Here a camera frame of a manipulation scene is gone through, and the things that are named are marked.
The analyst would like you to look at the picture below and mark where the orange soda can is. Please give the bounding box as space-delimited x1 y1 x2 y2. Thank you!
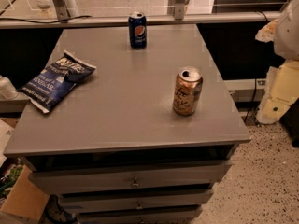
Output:
173 66 203 116

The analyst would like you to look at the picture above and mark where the black cable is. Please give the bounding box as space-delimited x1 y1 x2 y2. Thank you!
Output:
0 14 92 24

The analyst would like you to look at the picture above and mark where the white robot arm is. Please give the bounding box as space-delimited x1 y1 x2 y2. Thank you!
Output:
255 0 299 124

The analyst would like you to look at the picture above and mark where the blue chip bag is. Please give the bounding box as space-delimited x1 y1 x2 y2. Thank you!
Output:
17 50 96 114

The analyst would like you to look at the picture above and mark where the grey drawer cabinet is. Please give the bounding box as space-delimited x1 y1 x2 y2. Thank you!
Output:
5 25 250 224

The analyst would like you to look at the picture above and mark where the blue Pepsi can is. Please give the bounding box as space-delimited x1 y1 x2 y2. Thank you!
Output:
128 11 147 49

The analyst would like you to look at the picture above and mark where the cardboard box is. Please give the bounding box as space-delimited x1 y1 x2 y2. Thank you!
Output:
0 166 50 224

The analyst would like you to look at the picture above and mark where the metal railing frame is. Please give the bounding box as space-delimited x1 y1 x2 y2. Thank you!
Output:
0 0 291 28

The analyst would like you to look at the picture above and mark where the white object at left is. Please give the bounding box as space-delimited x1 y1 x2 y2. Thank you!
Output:
0 76 18 100

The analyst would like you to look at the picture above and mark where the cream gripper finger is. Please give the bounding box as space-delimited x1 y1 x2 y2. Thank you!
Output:
256 61 299 124

